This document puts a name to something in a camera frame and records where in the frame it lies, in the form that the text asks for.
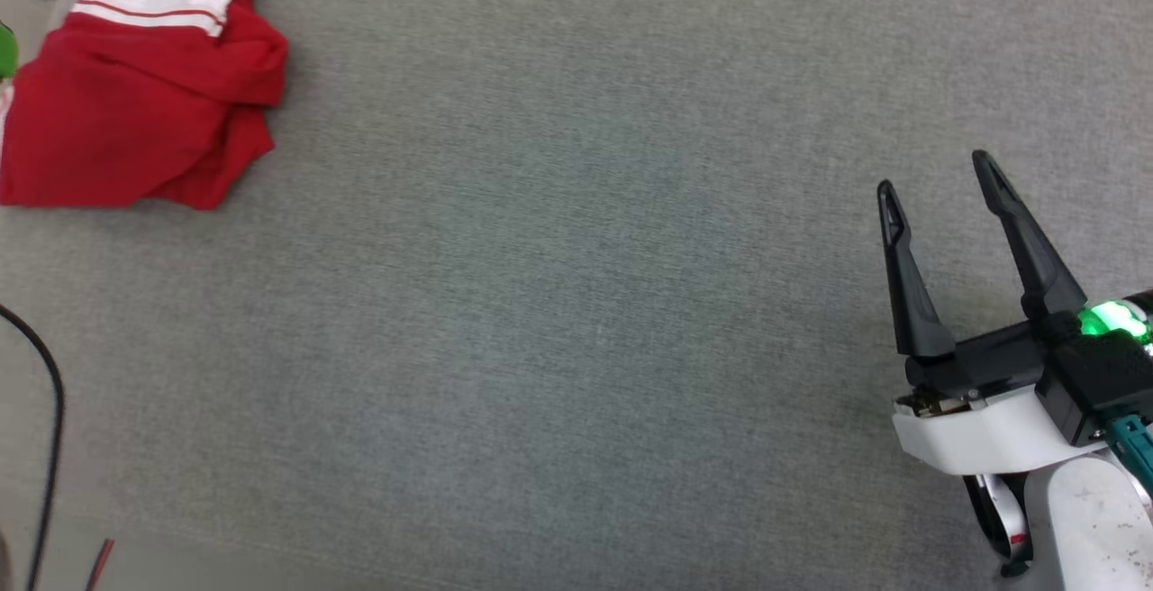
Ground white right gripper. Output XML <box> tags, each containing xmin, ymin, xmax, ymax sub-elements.
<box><xmin>877</xmin><ymin>150</ymin><xmax>1111</xmax><ymax>475</ymax></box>

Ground red and white shirt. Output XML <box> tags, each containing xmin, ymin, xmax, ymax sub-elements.
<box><xmin>0</xmin><ymin>0</ymin><xmax>290</xmax><ymax>212</ymax></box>

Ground teal right camera connector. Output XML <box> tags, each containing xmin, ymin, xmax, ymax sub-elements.
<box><xmin>1106</xmin><ymin>418</ymin><xmax>1153</xmax><ymax>495</ymax></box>

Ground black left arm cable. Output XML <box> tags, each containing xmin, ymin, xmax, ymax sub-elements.
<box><xmin>0</xmin><ymin>303</ymin><xmax>66</xmax><ymax>591</ymax></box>

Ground thin red wire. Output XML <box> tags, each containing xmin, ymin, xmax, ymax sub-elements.
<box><xmin>85</xmin><ymin>538</ymin><xmax>116</xmax><ymax>591</ymax></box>

